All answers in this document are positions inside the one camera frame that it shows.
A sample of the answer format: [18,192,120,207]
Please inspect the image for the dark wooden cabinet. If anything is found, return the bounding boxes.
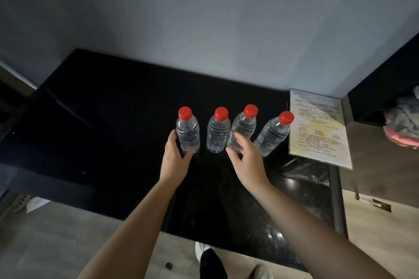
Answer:
[340,32,419,209]

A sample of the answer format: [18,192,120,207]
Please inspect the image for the small black and gold label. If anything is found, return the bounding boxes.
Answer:
[355,193,392,213]

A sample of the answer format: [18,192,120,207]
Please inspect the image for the grey cloth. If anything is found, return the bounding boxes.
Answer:
[384,85,419,140]

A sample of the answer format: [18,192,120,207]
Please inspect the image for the printed sheet in clear holder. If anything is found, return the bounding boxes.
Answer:
[288,89,353,170]

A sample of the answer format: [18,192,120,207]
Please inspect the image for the person's right forearm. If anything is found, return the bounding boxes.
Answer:
[248,181,397,279]

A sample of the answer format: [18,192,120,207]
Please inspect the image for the person's left hand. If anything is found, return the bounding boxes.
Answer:
[159,129,195,187]

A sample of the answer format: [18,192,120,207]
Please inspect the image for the white power strip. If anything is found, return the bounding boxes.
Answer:
[12,194,32,213]

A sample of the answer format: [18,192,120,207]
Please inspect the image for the person's right hand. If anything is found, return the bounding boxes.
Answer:
[225,132,271,190]

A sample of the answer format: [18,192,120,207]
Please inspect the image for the clear red-capped water bottle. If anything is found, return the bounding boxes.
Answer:
[206,107,231,154]
[254,111,295,158]
[226,104,259,153]
[176,106,200,154]

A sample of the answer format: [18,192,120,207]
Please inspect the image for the person's left forearm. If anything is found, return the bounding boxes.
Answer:
[77,178,180,279]

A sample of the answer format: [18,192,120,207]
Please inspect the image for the white paper sheet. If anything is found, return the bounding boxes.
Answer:
[26,197,52,214]

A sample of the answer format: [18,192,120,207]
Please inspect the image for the person's black trouser leg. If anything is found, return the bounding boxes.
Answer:
[199,248,228,279]

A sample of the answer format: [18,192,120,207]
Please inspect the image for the person's white shoe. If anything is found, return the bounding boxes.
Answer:
[195,242,211,264]
[251,264,273,279]

